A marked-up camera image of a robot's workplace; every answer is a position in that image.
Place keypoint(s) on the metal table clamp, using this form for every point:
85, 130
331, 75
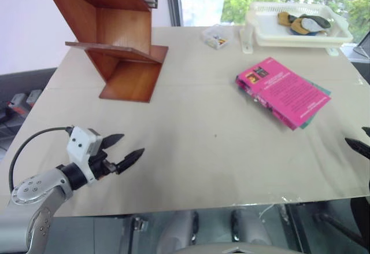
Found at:
139, 224

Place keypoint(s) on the small clear plastic box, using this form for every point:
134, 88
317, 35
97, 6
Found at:
216, 37

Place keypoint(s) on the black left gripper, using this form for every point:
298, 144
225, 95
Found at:
101, 165

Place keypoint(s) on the white plastic bracket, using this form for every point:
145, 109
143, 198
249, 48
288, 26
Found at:
246, 41
333, 51

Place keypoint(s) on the teal book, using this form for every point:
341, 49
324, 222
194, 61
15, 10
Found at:
319, 87

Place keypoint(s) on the objects in white tray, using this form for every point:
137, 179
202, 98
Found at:
313, 24

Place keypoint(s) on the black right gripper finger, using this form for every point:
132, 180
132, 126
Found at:
361, 147
367, 131

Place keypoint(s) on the black stand leg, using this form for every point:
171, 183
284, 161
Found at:
341, 228

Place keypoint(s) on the wooden zigzag shelf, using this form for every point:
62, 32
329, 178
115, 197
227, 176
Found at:
121, 34

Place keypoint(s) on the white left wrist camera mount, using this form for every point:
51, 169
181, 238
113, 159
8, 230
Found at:
81, 142

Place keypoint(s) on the white plastic basket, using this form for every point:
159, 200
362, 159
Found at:
260, 19

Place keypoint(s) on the white plastic tray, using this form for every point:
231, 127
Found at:
318, 40

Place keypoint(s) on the pink book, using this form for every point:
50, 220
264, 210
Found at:
286, 92

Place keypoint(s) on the mustard yellow cloth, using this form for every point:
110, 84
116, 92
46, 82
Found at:
284, 19

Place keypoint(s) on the grey and red power tool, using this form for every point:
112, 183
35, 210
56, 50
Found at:
24, 99

